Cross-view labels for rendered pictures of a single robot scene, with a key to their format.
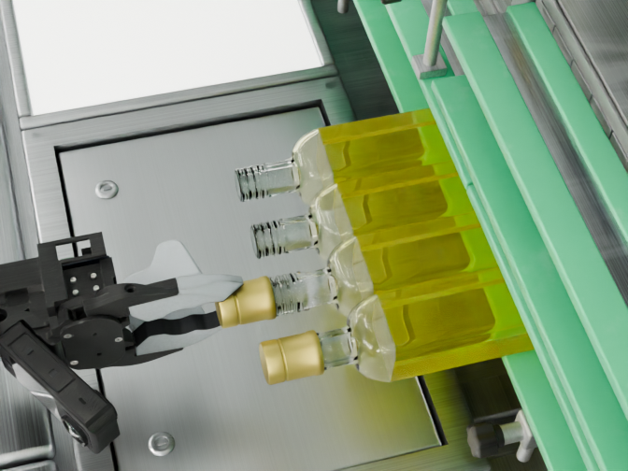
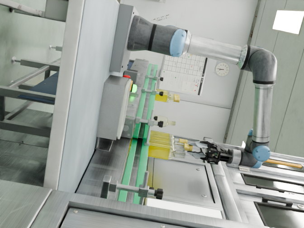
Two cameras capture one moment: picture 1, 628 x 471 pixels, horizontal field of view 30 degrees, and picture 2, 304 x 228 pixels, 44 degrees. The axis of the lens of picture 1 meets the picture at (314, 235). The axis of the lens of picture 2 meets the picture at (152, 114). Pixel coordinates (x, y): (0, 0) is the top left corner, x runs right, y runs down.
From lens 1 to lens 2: 228 cm
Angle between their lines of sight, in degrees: 108
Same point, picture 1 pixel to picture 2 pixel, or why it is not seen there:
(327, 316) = (165, 171)
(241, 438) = (185, 166)
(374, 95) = not seen: hidden behind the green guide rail
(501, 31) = not seen: hidden behind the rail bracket
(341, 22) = not seen: hidden behind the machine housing
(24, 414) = (220, 178)
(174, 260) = (199, 145)
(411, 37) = (146, 148)
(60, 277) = (217, 148)
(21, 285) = (223, 153)
